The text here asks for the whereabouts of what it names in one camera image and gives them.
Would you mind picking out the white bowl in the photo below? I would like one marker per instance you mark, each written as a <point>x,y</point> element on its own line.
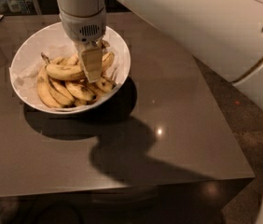
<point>55,35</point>

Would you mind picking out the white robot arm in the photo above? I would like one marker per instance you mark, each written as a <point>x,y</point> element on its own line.
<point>227,35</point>

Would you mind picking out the short right spotted banana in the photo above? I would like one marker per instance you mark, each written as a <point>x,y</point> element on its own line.
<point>105,84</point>

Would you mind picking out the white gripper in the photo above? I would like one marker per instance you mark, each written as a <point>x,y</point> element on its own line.
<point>83,29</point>

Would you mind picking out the middle spotted banana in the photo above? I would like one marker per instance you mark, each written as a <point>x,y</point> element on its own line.
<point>80,91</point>

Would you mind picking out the yellow banana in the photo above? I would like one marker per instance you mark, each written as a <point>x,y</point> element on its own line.
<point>43,90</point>
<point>72,60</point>
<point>58,69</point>
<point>95,92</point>
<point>59,92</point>

